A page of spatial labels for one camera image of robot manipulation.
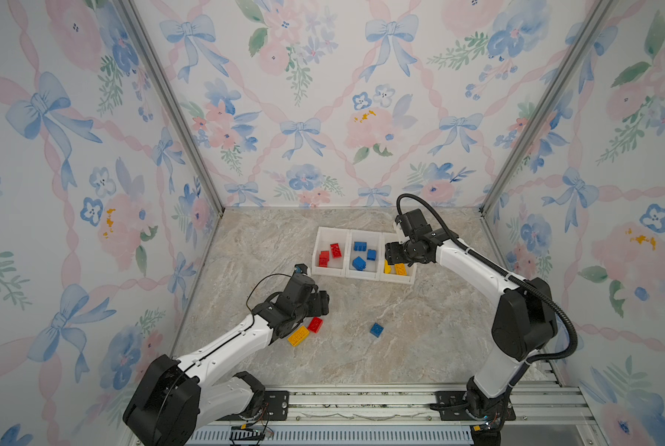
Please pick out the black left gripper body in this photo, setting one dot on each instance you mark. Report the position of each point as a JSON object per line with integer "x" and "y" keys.
{"x": 316, "y": 305}

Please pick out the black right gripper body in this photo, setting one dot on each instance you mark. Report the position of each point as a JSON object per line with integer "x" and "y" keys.
{"x": 399, "y": 254}

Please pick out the small red lego brick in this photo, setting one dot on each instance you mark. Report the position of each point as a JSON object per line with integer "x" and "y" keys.
{"x": 323, "y": 262}

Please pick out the red curved lego brick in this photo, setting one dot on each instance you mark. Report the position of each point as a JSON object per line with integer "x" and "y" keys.
{"x": 336, "y": 251}

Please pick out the small blue lego cube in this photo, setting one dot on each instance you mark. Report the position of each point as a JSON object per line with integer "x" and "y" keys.
{"x": 376, "y": 330}

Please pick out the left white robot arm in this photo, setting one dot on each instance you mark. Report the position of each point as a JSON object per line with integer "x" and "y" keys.
{"x": 209, "y": 368}

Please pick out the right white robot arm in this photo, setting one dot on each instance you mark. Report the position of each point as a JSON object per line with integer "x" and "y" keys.
{"x": 522, "y": 324}

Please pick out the white left plastic bin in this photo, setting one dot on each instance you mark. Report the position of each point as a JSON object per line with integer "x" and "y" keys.
{"x": 325, "y": 237}

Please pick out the white middle plastic bin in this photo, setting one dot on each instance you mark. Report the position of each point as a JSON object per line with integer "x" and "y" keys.
{"x": 372, "y": 241}

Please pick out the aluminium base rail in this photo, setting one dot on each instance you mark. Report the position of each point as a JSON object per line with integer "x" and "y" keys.
{"x": 537, "y": 414}

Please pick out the right aluminium corner post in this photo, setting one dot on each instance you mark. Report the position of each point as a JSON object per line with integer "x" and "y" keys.
{"x": 588, "y": 32}

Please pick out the aluminium corner post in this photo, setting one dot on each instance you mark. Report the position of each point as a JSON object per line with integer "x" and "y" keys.
{"x": 141, "y": 39}
{"x": 588, "y": 32}

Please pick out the left aluminium corner post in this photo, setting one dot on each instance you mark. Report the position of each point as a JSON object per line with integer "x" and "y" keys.
{"x": 141, "y": 39}

